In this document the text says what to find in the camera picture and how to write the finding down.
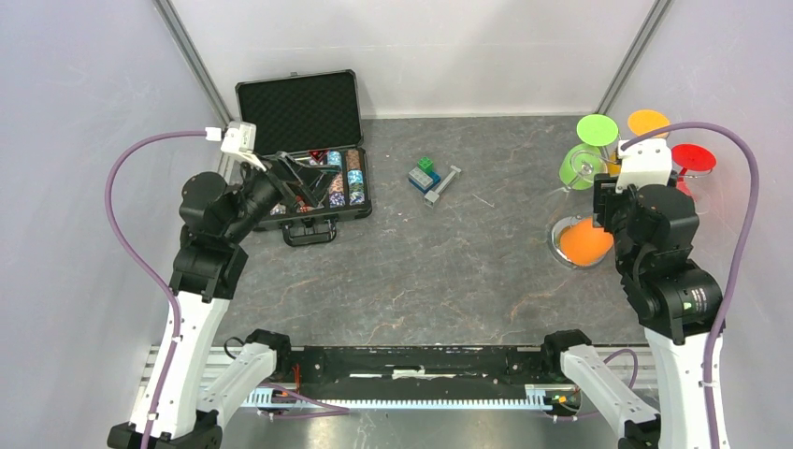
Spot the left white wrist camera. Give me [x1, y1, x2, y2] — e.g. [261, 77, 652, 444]
[204, 121, 267, 172]

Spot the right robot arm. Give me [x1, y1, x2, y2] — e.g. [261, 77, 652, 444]
[540, 175, 728, 448]

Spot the long grey toy brick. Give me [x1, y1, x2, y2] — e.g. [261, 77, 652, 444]
[424, 166, 462, 208]

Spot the orange wine glass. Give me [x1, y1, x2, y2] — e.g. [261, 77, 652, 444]
[559, 217, 613, 267]

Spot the chrome wine glass rack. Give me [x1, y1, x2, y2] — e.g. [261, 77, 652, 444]
[549, 143, 716, 268]

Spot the yellow-orange wine glass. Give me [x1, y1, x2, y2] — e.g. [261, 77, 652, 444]
[608, 109, 670, 176]

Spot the blue grey toy brick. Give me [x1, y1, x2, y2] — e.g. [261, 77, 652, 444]
[408, 167, 441, 195]

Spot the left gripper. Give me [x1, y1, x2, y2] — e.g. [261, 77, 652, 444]
[223, 150, 340, 243]

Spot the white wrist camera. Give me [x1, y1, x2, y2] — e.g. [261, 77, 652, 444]
[204, 121, 267, 172]
[615, 138, 672, 193]

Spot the green toy brick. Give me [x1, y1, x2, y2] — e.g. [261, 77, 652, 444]
[416, 156, 434, 174]

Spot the black poker chip case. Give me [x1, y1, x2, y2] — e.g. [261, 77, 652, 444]
[235, 69, 372, 247]

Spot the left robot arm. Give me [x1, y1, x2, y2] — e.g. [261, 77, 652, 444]
[107, 152, 340, 448]

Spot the red wine glass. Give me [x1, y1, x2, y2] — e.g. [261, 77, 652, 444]
[671, 143, 717, 196]

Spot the green wine glass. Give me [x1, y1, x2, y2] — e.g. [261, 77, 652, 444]
[558, 113, 620, 191]

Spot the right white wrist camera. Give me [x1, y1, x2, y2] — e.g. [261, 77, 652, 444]
[615, 138, 672, 193]

